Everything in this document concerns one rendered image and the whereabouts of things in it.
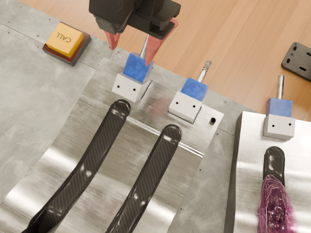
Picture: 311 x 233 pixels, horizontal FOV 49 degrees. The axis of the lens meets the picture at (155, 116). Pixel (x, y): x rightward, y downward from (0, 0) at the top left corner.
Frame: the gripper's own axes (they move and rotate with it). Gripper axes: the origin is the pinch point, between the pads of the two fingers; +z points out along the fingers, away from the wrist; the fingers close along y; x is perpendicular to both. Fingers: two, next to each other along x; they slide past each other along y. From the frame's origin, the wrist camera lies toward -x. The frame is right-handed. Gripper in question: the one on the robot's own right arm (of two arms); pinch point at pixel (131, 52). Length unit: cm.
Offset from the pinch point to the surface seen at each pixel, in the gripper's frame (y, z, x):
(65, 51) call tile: -18.7, 14.3, 9.3
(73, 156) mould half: -3.4, 19.8, -9.6
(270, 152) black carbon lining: 28.6, 13.7, 7.7
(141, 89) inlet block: 2.4, 8.5, 2.2
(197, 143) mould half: 15.6, 13.1, 0.9
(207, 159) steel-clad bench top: 18.8, 20.9, 5.4
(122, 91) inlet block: -0.5, 9.5, 0.8
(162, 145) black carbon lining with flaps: 10.1, 15.3, -1.5
